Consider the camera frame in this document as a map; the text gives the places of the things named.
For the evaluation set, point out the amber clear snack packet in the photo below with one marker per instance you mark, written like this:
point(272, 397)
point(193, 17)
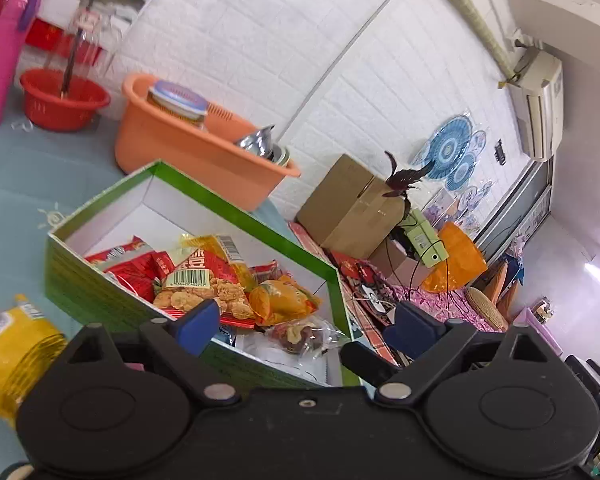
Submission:
point(280, 300)

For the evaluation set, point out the orange bag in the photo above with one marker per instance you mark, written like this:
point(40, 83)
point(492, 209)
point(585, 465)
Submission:
point(460, 260)

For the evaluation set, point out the black wall hooks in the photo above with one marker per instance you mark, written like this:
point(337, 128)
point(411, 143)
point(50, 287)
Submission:
point(501, 152)

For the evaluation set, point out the light green box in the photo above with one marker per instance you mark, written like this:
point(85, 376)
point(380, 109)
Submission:
point(422, 235)

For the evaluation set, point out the large brown cardboard box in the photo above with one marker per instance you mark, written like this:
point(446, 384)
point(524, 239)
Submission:
point(350, 210)

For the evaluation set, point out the metal cup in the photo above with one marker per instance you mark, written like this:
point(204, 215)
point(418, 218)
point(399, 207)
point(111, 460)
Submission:
point(280, 157)

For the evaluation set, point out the small brown cardboard box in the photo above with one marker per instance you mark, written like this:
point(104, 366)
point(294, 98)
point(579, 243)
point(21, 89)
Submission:
point(395, 265)

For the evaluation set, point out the red dates snack packet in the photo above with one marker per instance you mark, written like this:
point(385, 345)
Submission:
point(296, 335)

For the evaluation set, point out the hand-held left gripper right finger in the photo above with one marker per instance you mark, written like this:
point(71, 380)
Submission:
point(416, 326)

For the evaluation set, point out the clear plastic bottle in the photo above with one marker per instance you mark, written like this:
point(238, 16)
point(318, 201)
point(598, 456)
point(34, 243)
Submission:
point(94, 35)

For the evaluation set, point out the dark red plant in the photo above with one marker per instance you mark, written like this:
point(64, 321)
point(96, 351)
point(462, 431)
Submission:
point(402, 180)

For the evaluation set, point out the green and white cardboard box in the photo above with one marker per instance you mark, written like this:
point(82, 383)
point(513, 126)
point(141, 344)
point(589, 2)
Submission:
point(105, 300)

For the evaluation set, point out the fried snack packet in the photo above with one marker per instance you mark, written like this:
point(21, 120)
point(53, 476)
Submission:
point(205, 280)

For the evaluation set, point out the round tin with blue lid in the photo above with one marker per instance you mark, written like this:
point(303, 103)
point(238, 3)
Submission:
point(177, 100)

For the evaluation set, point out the white air conditioner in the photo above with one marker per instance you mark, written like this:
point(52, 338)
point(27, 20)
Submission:
point(540, 105)

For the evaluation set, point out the red carton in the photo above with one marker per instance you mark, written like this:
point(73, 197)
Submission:
point(45, 35)

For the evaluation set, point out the pink thermos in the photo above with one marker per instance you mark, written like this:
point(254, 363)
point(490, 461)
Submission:
point(0, 70)

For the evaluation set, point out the blue fan wall decoration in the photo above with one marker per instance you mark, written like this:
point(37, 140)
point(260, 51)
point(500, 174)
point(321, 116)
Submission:
point(447, 147)

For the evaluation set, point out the orange cushion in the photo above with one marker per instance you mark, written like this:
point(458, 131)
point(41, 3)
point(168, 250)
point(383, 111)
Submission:
point(505, 285)

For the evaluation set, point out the purple box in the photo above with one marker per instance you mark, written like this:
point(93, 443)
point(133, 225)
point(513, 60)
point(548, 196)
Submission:
point(535, 327)

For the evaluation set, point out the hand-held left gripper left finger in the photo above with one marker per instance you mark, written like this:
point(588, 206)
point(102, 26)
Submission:
point(200, 321)

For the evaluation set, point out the red plastic basin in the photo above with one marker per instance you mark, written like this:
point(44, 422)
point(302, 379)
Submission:
point(50, 115)

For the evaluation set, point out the teal tablecloth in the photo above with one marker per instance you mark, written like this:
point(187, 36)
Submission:
point(30, 185)

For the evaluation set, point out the dark stick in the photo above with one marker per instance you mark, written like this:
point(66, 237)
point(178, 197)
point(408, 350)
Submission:
point(70, 76)

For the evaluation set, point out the wicker cushion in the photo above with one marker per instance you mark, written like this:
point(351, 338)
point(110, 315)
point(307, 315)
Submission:
point(485, 307)

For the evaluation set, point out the insulated wall pipe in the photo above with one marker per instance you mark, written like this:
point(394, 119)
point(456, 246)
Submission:
point(467, 4)

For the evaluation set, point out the pink floral blanket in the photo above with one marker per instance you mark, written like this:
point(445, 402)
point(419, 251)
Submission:
point(442, 294)

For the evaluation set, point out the orange plastic basin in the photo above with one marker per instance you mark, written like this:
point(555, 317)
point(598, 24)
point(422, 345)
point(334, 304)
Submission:
point(180, 160)

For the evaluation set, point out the yellow snack packet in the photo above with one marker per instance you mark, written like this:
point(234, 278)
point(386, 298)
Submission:
point(15, 360)

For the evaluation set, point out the red plaid cloth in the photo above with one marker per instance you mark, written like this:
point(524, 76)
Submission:
point(370, 330)

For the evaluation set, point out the grey framed window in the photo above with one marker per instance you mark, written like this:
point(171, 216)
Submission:
point(520, 205)

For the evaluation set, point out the metal bowl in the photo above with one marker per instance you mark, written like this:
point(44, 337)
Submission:
point(255, 141)

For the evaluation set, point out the red gift bag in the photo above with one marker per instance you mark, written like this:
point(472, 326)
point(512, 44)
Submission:
point(357, 266)

